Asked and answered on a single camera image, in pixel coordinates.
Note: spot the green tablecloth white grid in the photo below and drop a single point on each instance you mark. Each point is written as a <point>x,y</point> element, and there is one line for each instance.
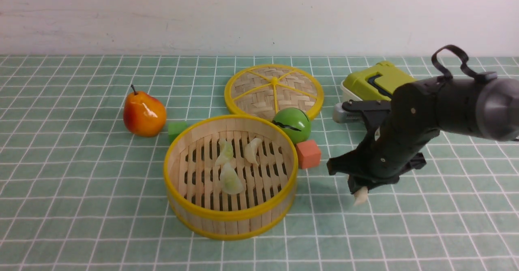
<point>80,193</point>

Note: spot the woven bamboo steamer lid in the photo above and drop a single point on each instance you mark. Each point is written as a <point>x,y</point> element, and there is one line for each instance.
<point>264,90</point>

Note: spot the white dumpling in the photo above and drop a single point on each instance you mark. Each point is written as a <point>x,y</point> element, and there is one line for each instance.
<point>361,196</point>
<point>251,149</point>

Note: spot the pale green dumpling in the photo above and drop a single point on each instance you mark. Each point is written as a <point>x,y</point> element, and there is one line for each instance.
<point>229,180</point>

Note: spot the green round toy fruit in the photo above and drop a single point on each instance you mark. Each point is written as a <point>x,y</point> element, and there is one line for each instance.
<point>294,122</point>

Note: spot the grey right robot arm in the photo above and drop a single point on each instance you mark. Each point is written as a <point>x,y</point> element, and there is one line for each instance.
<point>481,105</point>

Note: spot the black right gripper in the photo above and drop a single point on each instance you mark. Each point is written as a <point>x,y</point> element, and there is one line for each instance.
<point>390,147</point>

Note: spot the green foam cube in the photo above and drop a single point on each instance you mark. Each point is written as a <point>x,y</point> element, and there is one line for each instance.
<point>175,128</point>

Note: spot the orange foam cube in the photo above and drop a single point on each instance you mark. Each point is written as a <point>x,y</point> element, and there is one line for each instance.
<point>308,153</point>

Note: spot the white box green lid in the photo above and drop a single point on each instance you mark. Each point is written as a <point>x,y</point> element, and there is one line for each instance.
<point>377,82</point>

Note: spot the orange red toy pear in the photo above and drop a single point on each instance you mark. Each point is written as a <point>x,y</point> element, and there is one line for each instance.
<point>143,115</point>

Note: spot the bamboo steamer tray yellow rim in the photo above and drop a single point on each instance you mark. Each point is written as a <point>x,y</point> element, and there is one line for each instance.
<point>194,190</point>

